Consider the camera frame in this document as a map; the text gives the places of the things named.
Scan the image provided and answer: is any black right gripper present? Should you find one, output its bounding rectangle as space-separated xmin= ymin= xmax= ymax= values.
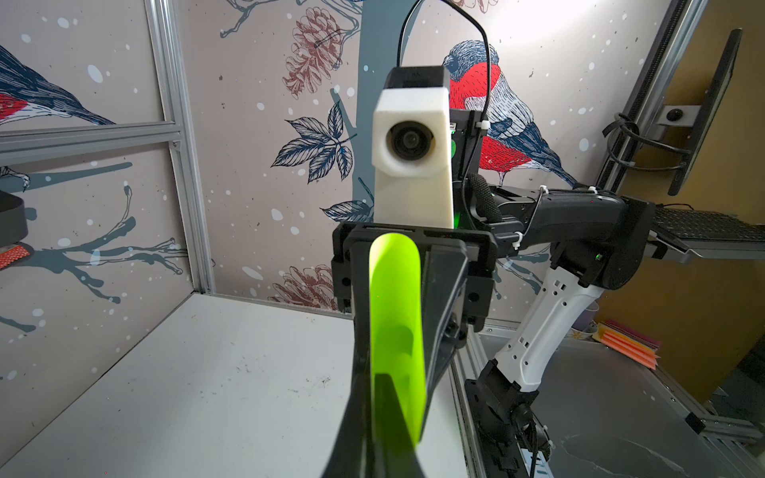
xmin=332 ymin=222 xmax=498 ymax=394

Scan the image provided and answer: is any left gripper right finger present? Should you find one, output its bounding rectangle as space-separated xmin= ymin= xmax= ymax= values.
xmin=373 ymin=374 xmax=424 ymax=478

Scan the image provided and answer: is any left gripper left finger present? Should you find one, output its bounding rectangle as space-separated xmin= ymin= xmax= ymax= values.
xmin=322 ymin=339 xmax=374 ymax=477

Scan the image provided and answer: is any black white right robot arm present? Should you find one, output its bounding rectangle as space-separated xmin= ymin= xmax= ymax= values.
xmin=324 ymin=174 xmax=655 ymax=477

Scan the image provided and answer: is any orange pink paper stack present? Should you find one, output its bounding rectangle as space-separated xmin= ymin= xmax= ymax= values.
xmin=593 ymin=320 xmax=661 ymax=370

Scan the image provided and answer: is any black keyboard on tray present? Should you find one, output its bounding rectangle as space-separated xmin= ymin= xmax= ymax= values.
xmin=653 ymin=207 xmax=764 ymax=242

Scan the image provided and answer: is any wall mounted monitor right side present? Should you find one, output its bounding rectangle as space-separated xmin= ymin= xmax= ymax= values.
xmin=667 ymin=28 xmax=743 ymax=196

